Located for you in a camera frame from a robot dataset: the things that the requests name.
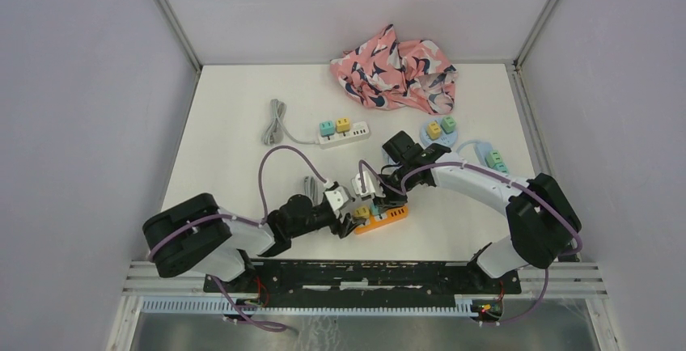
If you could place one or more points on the yellow adapter on white strip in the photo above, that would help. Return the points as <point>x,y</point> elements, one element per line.
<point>343,125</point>

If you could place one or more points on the pink patterned cloth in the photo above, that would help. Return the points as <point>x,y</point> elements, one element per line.
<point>386,74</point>

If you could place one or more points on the yellow USB plug adapter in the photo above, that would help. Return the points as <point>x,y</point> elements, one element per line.
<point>362,212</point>

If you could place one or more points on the white power strip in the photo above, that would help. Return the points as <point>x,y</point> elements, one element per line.
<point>359,131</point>

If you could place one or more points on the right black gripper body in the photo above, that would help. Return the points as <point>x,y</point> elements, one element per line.
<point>388,192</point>

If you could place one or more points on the yellow adapter on round socket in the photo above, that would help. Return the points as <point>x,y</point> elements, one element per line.
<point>433,130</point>

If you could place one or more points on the green adapter on blue strip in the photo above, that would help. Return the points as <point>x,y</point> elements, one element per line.
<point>493,157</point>

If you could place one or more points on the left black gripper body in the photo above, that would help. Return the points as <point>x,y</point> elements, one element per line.
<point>319,218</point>

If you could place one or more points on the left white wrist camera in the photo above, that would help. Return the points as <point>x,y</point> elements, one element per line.
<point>338,198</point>

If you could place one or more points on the round blue socket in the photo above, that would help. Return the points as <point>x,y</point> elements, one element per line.
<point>442,131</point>

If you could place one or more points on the teal adapter on white strip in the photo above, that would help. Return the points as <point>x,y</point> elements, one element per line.
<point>327,128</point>

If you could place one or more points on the teal adapter on blue strip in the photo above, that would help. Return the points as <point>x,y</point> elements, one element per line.
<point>501,167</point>

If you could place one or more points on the green adapter on round socket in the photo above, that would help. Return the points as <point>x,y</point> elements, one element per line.
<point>448,124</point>

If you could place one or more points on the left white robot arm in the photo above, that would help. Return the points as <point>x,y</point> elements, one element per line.
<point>200,236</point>

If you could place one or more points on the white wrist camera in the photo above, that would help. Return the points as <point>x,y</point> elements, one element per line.
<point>338,198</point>
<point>366,186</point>

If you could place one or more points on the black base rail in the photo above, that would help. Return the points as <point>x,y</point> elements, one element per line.
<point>368,284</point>

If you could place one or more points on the orange power strip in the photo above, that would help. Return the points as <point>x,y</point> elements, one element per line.
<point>376,221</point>

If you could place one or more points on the light blue power strip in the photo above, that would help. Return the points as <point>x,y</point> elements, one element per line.
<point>481,149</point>

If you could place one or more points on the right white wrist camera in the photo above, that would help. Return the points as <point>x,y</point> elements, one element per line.
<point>366,186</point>

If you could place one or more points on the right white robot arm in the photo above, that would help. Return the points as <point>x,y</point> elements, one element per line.
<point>541,221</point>

